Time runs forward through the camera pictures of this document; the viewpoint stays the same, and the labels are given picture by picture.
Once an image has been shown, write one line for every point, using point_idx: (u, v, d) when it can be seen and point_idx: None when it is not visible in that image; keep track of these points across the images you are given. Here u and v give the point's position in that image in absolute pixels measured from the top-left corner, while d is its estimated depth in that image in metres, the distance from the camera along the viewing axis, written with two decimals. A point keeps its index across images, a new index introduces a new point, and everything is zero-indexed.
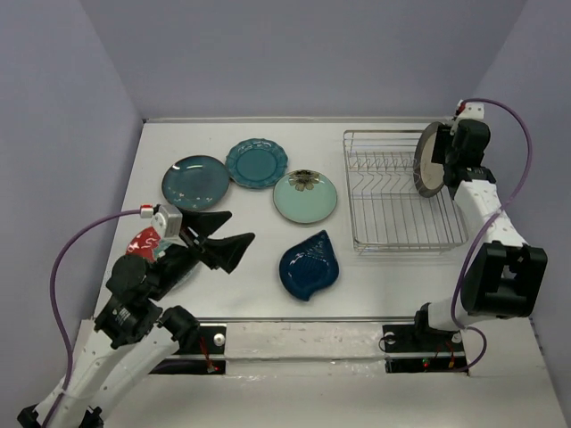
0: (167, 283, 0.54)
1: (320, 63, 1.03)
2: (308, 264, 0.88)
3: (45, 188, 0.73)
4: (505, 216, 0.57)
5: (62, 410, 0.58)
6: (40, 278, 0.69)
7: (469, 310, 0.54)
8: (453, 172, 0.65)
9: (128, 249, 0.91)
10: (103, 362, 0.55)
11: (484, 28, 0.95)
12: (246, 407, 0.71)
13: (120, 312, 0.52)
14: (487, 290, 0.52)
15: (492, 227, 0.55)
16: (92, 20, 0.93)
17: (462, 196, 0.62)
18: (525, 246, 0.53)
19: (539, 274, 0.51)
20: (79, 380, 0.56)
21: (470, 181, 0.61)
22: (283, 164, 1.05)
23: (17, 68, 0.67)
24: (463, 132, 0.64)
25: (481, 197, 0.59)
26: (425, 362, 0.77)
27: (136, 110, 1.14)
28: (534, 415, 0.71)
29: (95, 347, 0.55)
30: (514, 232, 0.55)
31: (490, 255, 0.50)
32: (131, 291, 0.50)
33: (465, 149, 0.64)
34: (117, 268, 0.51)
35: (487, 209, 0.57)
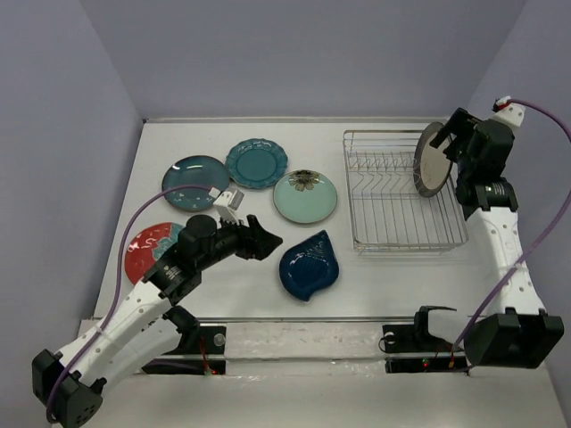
0: (214, 258, 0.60)
1: (320, 63, 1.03)
2: (309, 264, 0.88)
3: (45, 188, 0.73)
4: (525, 272, 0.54)
5: (92, 354, 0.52)
6: (39, 279, 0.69)
7: (471, 358, 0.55)
8: (469, 190, 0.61)
9: (128, 249, 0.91)
10: (148, 310, 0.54)
11: (484, 28, 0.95)
12: (246, 407, 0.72)
13: (172, 267, 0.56)
14: (495, 351, 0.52)
15: (507, 287, 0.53)
16: (91, 20, 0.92)
17: (478, 227, 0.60)
18: (541, 315, 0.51)
19: (551, 342, 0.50)
20: (123, 320, 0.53)
21: (488, 210, 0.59)
22: (283, 164, 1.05)
23: (16, 69, 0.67)
24: (484, 141, 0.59)
25: (499, 236, 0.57)
26: (425, 362, 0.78)
27: (135, 110, 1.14)
28: (533, 415, 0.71)
29: (142, 294, 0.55)
30: (532, 292, 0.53)
31: (502, 328, 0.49)
32: (197, 244, 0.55)
33: (484, 160, 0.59)
34: (190, 222, 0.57)
35: (506, 262, 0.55)
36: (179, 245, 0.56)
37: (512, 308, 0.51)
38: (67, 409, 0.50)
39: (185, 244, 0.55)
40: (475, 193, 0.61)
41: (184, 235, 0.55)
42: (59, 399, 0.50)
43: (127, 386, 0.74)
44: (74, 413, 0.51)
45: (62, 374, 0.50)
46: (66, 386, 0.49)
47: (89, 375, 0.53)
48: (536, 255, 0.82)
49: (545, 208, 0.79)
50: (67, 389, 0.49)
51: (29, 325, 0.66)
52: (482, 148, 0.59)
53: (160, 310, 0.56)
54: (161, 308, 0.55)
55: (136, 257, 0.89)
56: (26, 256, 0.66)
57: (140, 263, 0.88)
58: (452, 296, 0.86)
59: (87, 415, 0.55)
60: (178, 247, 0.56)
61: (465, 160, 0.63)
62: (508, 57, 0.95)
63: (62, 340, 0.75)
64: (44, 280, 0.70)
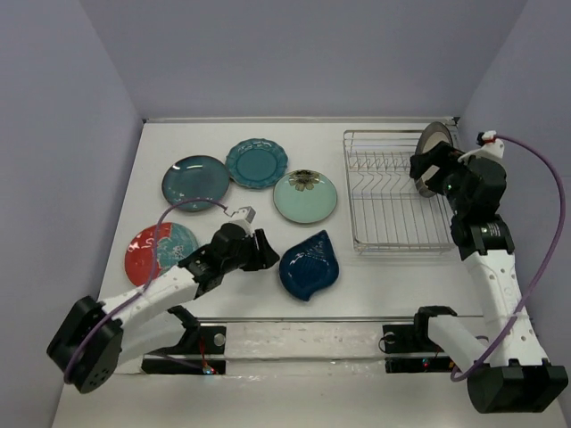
0: (232, 262, 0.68)
1: (320, 64, 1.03)
2: (309, 264, 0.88)
3: (45, 188, 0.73)
4: (525, 319, 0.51)
5: (133, 309, 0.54)
6: (38, 278, 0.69)
7: (475, 406, 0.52)
8: (465, 231, 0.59)
9: (128, 249, 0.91)
10: (183, 289, 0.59)
11: (484, 28, 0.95)
12: (246, 407, 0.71)
13: (201, 263, 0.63)
14: (499, 401, 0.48)
15: (508, 336, 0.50)
16: (91, 20, 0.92)
17: (475, 272, 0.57)
18: (544, 365, 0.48)
19: (555, 393, 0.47)
20: (164, 290, 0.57)
21: (485, 253, 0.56)
22: (283, 164, 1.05)
23: (16, 68, 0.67)
24: (476, 182, 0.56)
25: (498, 281, 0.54)
26: (425, 362, 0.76)
27: (135, 110, 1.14)
28: (533, 415, 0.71)
29: (179, 275, 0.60)
30: (533, 341, 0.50)
31: (507, 381, 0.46)
32: (229, 246, 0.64)
33: (478, 201, 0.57)
34: (224, 226, 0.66)
35: (506, 310, 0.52)
36: (212, 244, 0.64)
37: (516, 358, 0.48)
38: (96, 356, 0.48)
39: (219, 243, 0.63)
40: (471, 234, 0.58)
41: (219, 236, 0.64)
42: (92, 344, 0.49)
43: (127, 386, 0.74)
44: (96, 365, 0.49)
45: (103, 319, 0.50)
46: (105, 330, 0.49)
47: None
48: (536, 255, 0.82)
49: (545, 208, 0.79)
50: (106, 333, 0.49)
51: (30, 326, 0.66)
52: (475, 188, 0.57)
53: (186, 294, 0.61)
54: (189, 292, 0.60)
55: (136, 257, 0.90)
56: (26, 256, 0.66)
57: (140, 263, 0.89)
58: (452, 296, 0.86)
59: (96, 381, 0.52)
60: (211, 246, 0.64)
61: (458, 200, 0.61)
62: (508, 57, 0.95)
63: None
64: (44, 280, 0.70)
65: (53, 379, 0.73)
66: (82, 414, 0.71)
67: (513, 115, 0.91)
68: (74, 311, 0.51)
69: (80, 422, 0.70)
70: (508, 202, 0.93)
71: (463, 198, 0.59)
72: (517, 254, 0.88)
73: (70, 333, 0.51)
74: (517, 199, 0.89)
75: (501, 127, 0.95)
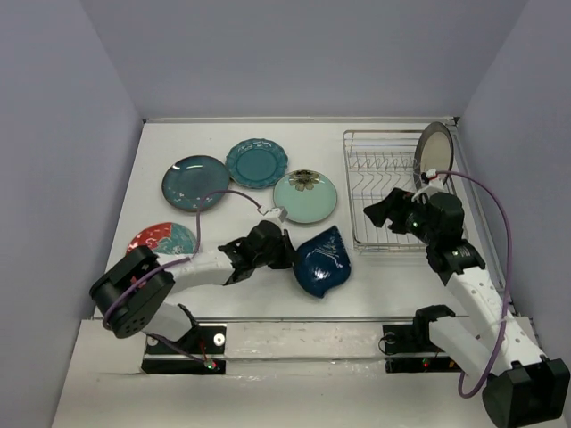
0: (268, 258, 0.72)
1: (321, 63, 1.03)
2: (321, 259, 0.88)
3: (45, 187, 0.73)
4: (513, 322, 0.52)
5: (180, 268, 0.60)
6: (37, 277, 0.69)
7: (497, 423, 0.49)
8: (440, 258, 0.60)
9: (128, 249, 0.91)
10: (222, 267, 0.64)
11: (484, 28, 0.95)
12: (246, 407, 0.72)
13: (236, 254, 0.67)
14: (518, 411, 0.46)
15: (504, 341, 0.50)
16: (91, 20, 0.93)
17: (458, 291, 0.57)
18: (544, 361, 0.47)
19: (565, 388, 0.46)
20: (206, 261, 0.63)
21: (462, 272, 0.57)
22: (283, 164, 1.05)
23: (16, 68, 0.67)
24: (440, 214, 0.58)
25: (481, 295, 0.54)
26: (425, 362, 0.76)
27: (136, 110, 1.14)
28: None
29: (219, 254, 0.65)
30: (528, 341, 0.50)
31: (517, 385, 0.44)
32: (264, 241, 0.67)
33: (444, 230, 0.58)
34: (261, 225, 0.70)
35: (494, 317, 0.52)
36: (248, 238, 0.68)
37: (517, 361, 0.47)
38: (144, 300, 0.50)
39: (255, 237, 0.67)
40: (445, 260, 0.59)
41: (257, 232, 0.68)
42: (143, 287, 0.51)
43: (127, 386, 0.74)
44: (139, 309, 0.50)
45: (157, 268, 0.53)
46: (157, 277, 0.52)
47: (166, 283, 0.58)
48: (537, 255, 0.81)
49: (544, 208, 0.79)
50: (159, 281, 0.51)
51: (29, 325, 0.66)
52: (440, 220, 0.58)
53: (221, 276, 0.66)
54: (225, 273, 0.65)
55: None
56: (25, 256, 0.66)
57: None
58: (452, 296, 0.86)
59: (130, 329, 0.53)
60: (248, 240, 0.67)
61: (427, 231, 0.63)
62: (508, 56, 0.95)
63: (62, 341, 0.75)
64: (43, 279, 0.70)
65: (54, 379, 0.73)
66: (84, 413, 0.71)
67: (513, 114, 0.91)
68: (129, 257, 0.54)
69: (80, 422, 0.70)
70: (507, 202, 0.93)
71: (433, 228, 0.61)
72: (518, 254, 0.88)
73: (121, 275, 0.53)
74: (517, 198, 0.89)
75: (501, 127, 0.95)
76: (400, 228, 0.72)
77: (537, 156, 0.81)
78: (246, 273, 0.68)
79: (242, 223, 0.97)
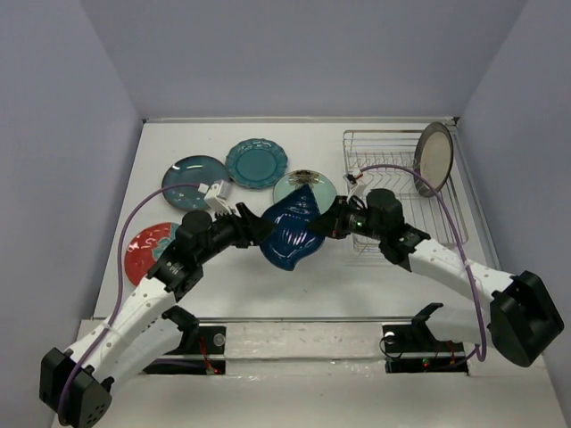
0: (212, 250, 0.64)
1: (321, 63, 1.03)
2: (292, 221, 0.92)
3: (45, 187, 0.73)
4: (475, 264, 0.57)
5: (103, 348, 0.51)
6: (37, 277, 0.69)
7: (523, 364, 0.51)
8: (394, 249, 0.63)
9: (128, 249, 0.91)
10: (156, 304, 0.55)
11: (484, 28, 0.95)
12: (245, 407, 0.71)
13: (175, 264, 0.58)
14: (528, 338, 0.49)
15: (477, 281, 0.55)
16: (92, 20, 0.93)
17: (419, 267, 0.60)
18: (515, 279, 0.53)
19: (543, 292, 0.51)
20: (128, 317, 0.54)
21: (415, 249, 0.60)
22: (283, 164, 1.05)
23: (16, 68, 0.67)
24: (382, 213, 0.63)
25: (439, 258, 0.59)
26: (425, 362, 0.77)
27: (136, 110, 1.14)
28: (534, 415, 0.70)
29: (149, 289, 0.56)
30: (494, 271, 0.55)
31: (507, 309, 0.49)
32: (195, 237, 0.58)
33: (390, 224, 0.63)
34: (186, 219, 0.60)
35: (458, 268, 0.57)
36: (178, 242, 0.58)
37: (495, 290, 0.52)
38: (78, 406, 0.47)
39: (185, 240, 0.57)
40: (400, 251, 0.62)
41: (183, 231, 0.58)
42: (70, 396, 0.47)
43: (127, 387, 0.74)
44: (83, 412, 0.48)
45: (73, 370, 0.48)
46: (78, 382, 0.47)
47: (96, 375, 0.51)
48: (537, 254, 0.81)
49: (543, 207, 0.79)
50: (80, 382, 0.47)
51: (29, 325, 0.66)
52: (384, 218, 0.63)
53: (167, 305, 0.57)
54: (167, 302, 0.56)
55: (136, 257, 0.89)
56: (25, 256, 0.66)
57: (140, 263, 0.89)
58: (452, 295, 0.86)
59: (91, 419, 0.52)
60: (177, 243, 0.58)
61: (373, 229, 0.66)
62: (508, 56, 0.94)
63: (62, 340, 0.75)
64: (43, 279, 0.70)
65: None
66: None
67: (513, 113, 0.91)
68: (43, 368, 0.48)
69: None
70: (508, 201, 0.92)
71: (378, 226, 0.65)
72: (519, 253, 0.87)
73: (49, 386, 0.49)
74: (517, 198, 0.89)
75: (500, 126, 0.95)
76: (343, 232, 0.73)
77: (536, 155, 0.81)
78: (197, 276, 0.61)
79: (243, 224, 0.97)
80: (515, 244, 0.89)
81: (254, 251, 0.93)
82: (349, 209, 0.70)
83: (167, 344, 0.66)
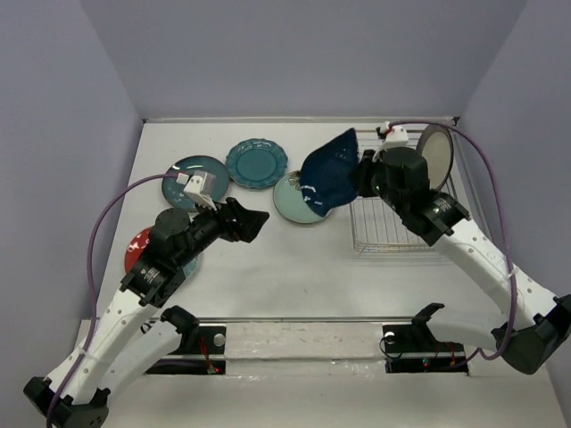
0: (196, 249, 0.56)
1: (320, 63, 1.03)
2: None
3: (45, 188, 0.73)
4: (520, 273, 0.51)
5: (80, 374, 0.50)
6: (37, 277, 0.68)
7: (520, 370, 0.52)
8: (422, 218, 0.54)
9: (128, 249, 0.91)
10: (131, 321, 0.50)
11: (484, 28, 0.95)
12: (245, 407, 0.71)
13: (150, 269, 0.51)
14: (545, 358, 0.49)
15: (519, 296, 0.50)
16: (92, 20, 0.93)
17: (451, 251, 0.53)
18: (559, 302, 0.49)
19: None
20: (103, 339, 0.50)
21: (453, 233, 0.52)
22: (283, 164, 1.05)
23: (16, 69, 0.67)
24: (401, 171, 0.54)
25: (479, 251, 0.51)
26: (425, 362, 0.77)
27: (136, 110, 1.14)
28: (534, 416, 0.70)
29: (123, 305, 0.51)
30: (538, 286, 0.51)
31: (546, 340, 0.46)
32: (172, 239, 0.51)
33: (413, 187, 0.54)
34: (161, 218, 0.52)
35: (501, 273, 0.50)
36: (153, 245, 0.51)
37: (540, 314, 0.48)
38: None
39: (159, 243, 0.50)
40: (428, 220, 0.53)
41: (157, 232, 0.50)
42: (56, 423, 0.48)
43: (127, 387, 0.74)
44: None
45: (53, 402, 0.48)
46: (59, 413, 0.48)
47: (81, 399, 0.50)
48: (537, 254, 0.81)
49: (544, 207, 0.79)
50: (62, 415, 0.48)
51: (29, 325, 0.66)
52: (405, 179, 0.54)
53: (145, 316, 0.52)
54: (145, 315, 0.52)
55: (136, 257, 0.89)
56: (26, 256, 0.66)
57: None
58: (452, 295, 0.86)
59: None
60: (153, 246, 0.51)
61: (394, 195, 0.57)
62: (508, 56, 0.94)
63: (62, 340, 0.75)
64: (43, 280, 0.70)
65: None
66: None
67: (513, 113, 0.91)
68: (28, 395, 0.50)
69: None
70: (507, 201, 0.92)
71: (397, 191, 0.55)
72: (518, 254, 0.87)
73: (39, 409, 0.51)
74: (517, 198, 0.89)
75: (501, 127, 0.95)
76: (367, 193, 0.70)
77: (537, 155, 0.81)
78: (178, 281, 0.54)
79: None
80: (515, 244, 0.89)
81: (254, 251, 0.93)
82: (372, 171, 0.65)
83: (165, 346, 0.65)
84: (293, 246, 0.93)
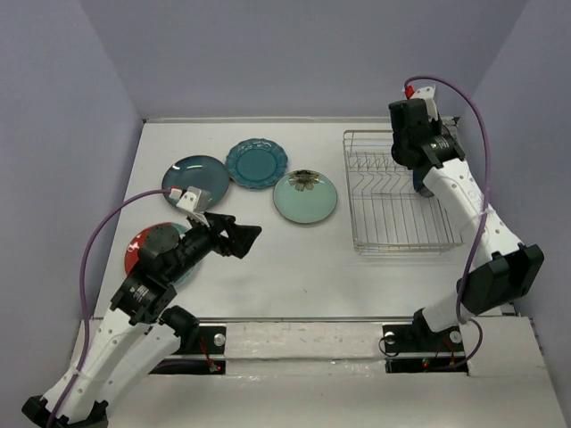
0: (188, 264, 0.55)
1: (320, 63, 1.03)
2: None
3: (45, 187, 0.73)
4: (493, 214, 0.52)
5: (74, 394, 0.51)
6: (37, 276, 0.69)
7: (470, 305, 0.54)
8: (417, 151, 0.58)
9: (128, 249, 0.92)
10: (122, 341, 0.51)
11: (484, 28, 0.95)
12: (244, 407, 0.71)
13: (139, 287, 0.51)
14: (492, 296, 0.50)
15: (484, 234, 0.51)
16: (92, 20, 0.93)
17: (436, 185, 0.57)
18: (521, 247, 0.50)
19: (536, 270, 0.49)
20: (94, 360, 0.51)
21: (442, 167, 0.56)
22: (283, 164, 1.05)
23: (17, 68, 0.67)
24: (401, 110, 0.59)
25: (461, 188, 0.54)
26: (425, 362, 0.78)
27: (136, 110, 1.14)
28: (534, 416, 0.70)
29: (112, 325, 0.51)
30: (506, 232, 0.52)
31: (496, 273, 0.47)
32: (161, 258, 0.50)
33: (411, 123, 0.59)
34: (150, 235, 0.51)
35: (475, 209, 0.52)
36: (144, 262, 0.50)
37: (497, 251, 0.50)
38: None
39: (148, 261, 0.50)
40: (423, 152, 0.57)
41: (145, 251, 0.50)
42: None
43: None
44: None
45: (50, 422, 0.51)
46: None
47: (78, 415, 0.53)
48: None
49: (543, 206, 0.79)
50: None
51: (29, 325, 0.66)
52: (403, 117, 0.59)
53: (136, 333, 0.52)
54: (136, 332, 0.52)
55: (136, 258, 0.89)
56: (26, 255, 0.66)
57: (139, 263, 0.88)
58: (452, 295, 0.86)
59: None
60: (144, 263, 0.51)
61: (394, 138, 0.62)
62: (508, 56, 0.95)
63: (62, 340, 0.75)
64: (43, 279, 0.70)
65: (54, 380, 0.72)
66: None
67: (513, 112, 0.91)
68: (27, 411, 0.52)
69: None
70: (507, 202, 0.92)
71: (397, 130, 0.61)
72: None
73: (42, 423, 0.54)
74: (517, 197, 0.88)
75: (501, 127, 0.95)
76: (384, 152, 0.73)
77: (537, 155, 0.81)
78: (171, 296, 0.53)
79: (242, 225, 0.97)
80: None
81: (254, 250, 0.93)
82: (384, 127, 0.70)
83: (163, 353, 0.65)
84: (293, 247, 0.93)
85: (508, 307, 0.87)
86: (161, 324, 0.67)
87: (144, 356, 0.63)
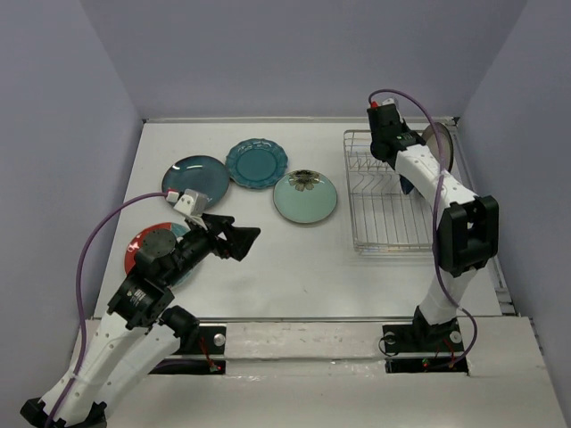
0: (186, 267, 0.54)
1: (320, 64, 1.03)
2: None
3: (45, 187, 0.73)
4: (450, 176, 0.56)
5: (71, 398, 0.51)
6: (37, 276, 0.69)
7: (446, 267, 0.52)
8: (387, 146, 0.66)
9: (128, 249, 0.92)
10: (119, 344, 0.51)
11: (484, 28, 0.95)
12: (244, 407, 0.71)
13: (136, 291, 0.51)
14: (459, 248, 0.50)
15: (443, 191, 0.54)
16: (91, 20, 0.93)
17: (405, 167, 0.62)
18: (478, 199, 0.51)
19: (496, 219, 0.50)
20: (91, 364, 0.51)
21: (406, 151, 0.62)
22: (283, 164, 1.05)
23: (16, 68, 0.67)
24: (375, 111, 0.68)
25: (422, 163, 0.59)
26: (425, 362, 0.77)
27: (136, 110, 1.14)
28: (533, 416, 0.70)
29: (110, 329, 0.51)
30: (464, 188, 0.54)
31: (453, 217, 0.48)
32: (157, 262, 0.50)
33: (383, 121, 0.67)
34: (146, 240, 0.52)
35: (433, 174, 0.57)
36: (140, 266, 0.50)
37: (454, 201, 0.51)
38: None
39: (144, 265, 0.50)
40: (392, 147, 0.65)
41: (142, 254, 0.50)
42: None
43: None
44: None
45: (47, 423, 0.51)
46: None
47: (76, 418, 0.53)
48: (538, 254, 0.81)
49: (543, 206, 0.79)
50: None
51: (29, 325, 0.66)
52: (376, 117, 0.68)
53: (135, 337, 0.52)
54: (134, 335, 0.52)
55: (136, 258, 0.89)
56: (25, 256, 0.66)
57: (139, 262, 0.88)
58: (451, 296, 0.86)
59: None
60: (140, 267, 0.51)
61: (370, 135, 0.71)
62: (508, 56, 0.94)
63: (62, 340, 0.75)
64: (43, 280, 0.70)
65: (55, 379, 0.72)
66: None
67: (512, 112, 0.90)
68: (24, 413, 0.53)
69: None
70: (507, 201, 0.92)
71: (372, 129, 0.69)
72: (519, 253, 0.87)
73: None
74: (516, 197, 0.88)
75: (501, 127, 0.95)
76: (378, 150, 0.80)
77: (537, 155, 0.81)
78: (169, 300, 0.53)
79: (242, 225, 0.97)
80: (514, 244, 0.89)
81: (254, 250, 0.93)
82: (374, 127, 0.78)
83: (161, 354, 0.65)
84: (293, 246, 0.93)
85: (508, 308, 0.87)
86: (161, 324, 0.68)
87: (143, 358, 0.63)
